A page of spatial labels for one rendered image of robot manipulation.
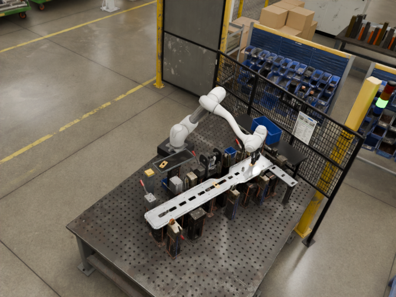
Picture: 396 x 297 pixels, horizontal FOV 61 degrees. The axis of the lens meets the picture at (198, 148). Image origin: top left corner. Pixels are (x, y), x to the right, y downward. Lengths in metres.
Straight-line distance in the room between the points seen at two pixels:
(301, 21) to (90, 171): 5.01
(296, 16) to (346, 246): 4.70
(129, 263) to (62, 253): 1.16
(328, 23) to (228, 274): 7.70
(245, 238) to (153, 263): 0.83
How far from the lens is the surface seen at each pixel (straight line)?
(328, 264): 4.14
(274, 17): 7.23
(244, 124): 3.78
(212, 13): 5.10
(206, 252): 3.00
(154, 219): 2.79
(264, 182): 3.18
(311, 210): 3.96
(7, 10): 9.03
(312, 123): 3.41
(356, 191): 5.08
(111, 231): 3.12
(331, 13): 9.54
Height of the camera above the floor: 3.23
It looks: 41 degrees down
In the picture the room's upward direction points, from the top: 7 degrees clockwise
